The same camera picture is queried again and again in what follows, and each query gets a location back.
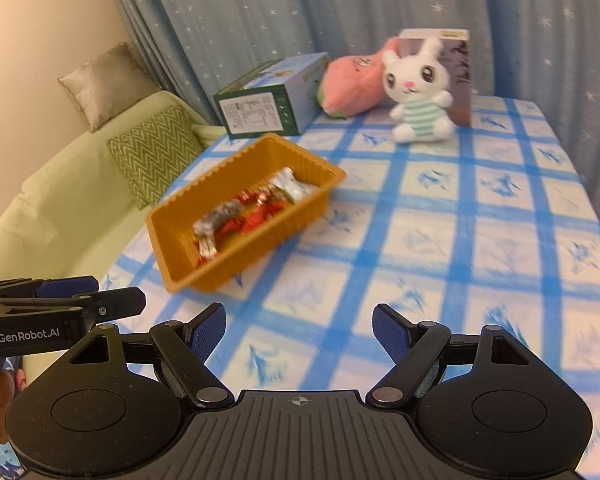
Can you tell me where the beige satin pillow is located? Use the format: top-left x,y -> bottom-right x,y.
58,42 -> 160,132

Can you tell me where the brown red candy wrapper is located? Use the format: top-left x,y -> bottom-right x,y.
235,184 -> 277,207

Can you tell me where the green white cardboard box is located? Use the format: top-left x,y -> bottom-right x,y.
214,52 -> 330,139

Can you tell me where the green long snack packet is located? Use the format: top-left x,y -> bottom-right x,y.
268,167 -> 318,204

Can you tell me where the green sofa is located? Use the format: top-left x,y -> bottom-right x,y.
0,91 -> 225,280

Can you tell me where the large red snack packet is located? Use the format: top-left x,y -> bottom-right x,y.
215,200 -> 286,237

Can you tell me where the clear silver snack packet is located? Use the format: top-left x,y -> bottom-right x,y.
193,200 -> 244,237

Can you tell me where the red white candy packet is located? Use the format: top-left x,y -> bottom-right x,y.
195,235 -> 219,266

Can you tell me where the white bunny plush toy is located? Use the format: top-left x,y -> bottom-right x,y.
381,37 -> 455,144

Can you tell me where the blue star curtain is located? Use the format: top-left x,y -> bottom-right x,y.
116,0 -> 600,218

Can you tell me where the blue checkered tablecloth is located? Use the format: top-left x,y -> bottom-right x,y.
102,96 -> 600,479

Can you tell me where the green zigzag pillow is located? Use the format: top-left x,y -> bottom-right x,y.
106,105 -> 204,209

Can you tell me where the orange plastic tray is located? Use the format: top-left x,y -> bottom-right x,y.
146,133 -> 346,294

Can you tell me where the pink peach plush toy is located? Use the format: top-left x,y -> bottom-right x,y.
316,37 -> 399,118

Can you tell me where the white brown paper box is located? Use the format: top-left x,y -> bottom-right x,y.
399,28 -> 472,127

